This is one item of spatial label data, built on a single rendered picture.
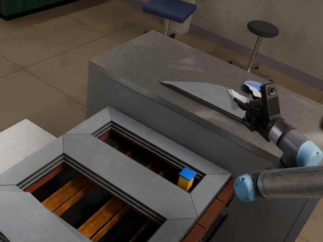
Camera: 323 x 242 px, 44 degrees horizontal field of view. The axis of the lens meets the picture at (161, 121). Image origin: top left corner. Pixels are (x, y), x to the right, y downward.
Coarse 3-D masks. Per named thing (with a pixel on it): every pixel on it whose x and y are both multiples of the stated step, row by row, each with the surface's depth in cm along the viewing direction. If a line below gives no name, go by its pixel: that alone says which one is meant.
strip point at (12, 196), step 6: (0, 192) 155; (6, 192) 155; (12, 192) 156; (18, 192) 156; (24, 192) 156; (0, 198) 152; (6, 198) 153; (12, 198) 153; (18, 198) 154; (0, 204) 150; (6, 204) 151
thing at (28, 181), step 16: (112, 128) 202; (144, 144) 195; (64, 160) 178; (176, 160) 188; (32, 176) 166; (96, 176) 172; (112, 192) 168; (144, 208) 162; (64, 224) 148; (160, 224) 159; (192, 224) 159; (0, 240) 142; (80, 240) 144
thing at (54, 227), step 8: (48, 224) 147; (56, 224) 147; (32, 232) 143; (40, 232) 143; (48, 232) 144; (56, 232) 144; (64, 232) 145; (24, 240) 140; (32, 240) 140; (40, 240) 141; (48, 240) 141
